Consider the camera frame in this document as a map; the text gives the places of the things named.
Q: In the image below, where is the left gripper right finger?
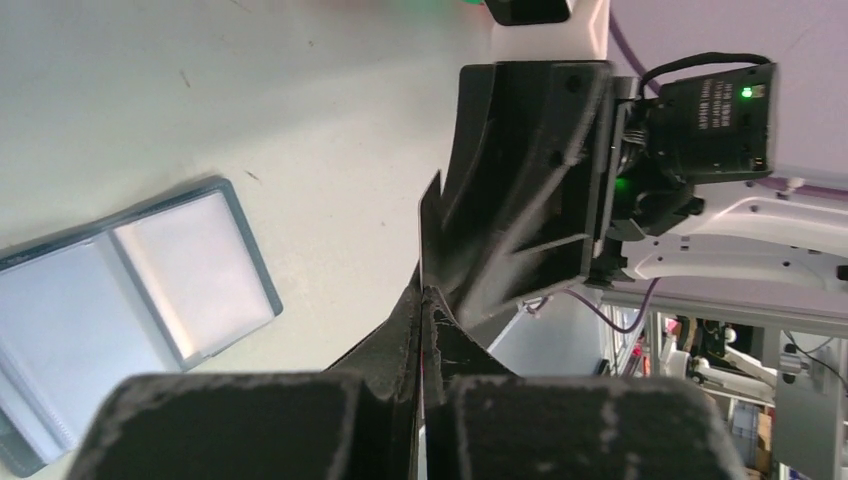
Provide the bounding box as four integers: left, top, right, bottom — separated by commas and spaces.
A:
422, 286, 746, 479

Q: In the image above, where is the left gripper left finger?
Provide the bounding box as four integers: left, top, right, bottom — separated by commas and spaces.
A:
68, 276, 422, 479

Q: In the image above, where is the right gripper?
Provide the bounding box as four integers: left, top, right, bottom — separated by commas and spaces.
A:
422, 60, 777, 325

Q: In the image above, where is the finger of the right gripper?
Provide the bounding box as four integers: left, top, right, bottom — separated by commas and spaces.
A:
441, 62, 530, 226

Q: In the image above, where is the blue leather card holder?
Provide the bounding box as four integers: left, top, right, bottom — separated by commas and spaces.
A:
1, 176, 283, 478

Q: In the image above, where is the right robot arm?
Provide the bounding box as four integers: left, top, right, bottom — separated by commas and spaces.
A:
421, 1, 847, 325

